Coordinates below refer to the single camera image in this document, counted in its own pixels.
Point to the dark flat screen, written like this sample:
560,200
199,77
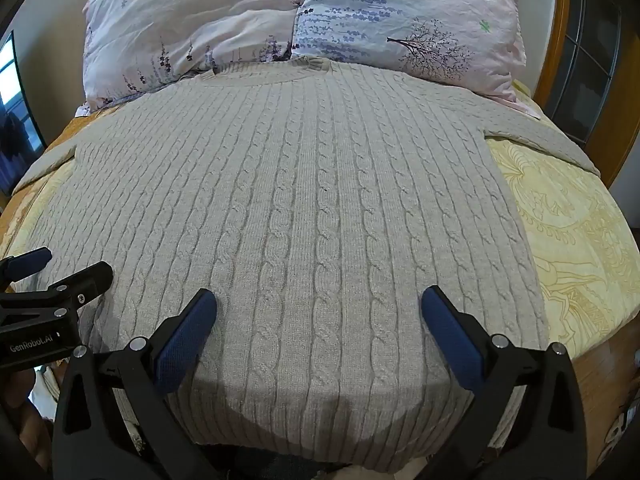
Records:
15,110

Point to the black and white object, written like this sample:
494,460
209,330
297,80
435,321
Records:
620,432

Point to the yellow patterned bed sheet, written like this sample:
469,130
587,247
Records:
575,240

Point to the wooden headboard frame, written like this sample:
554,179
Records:
560,35

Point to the floral blue white pillow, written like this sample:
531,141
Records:
400,20

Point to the pale pink pillow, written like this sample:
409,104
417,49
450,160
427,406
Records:
200,20

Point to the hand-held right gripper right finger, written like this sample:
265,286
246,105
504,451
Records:
455,342

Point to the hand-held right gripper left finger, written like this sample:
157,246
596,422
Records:
184,342

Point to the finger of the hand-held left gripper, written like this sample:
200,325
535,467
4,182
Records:
34,260
87,280

